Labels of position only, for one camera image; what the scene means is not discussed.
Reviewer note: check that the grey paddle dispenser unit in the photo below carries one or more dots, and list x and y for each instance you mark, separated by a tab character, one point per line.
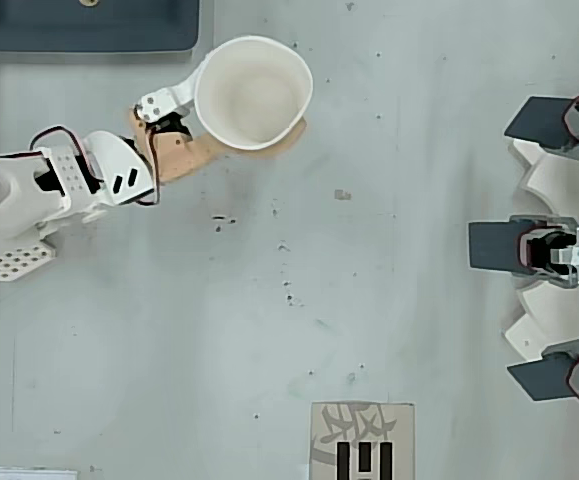
494	245
539	380
539	120

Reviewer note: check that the white round dispenser base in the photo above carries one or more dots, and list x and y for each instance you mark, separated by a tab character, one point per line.
554	185

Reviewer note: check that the black paper cup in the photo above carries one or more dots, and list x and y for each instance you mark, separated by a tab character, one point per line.
254	95

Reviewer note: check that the tan gripper, black servo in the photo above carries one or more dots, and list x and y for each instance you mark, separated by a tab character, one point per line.
176	159

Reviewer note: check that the cardboard card with black bars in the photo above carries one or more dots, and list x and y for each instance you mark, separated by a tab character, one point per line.
329	450

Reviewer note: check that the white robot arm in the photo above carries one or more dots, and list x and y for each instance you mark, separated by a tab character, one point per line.
29	195

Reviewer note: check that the dark grey tray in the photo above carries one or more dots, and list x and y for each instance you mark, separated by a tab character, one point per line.
69	27

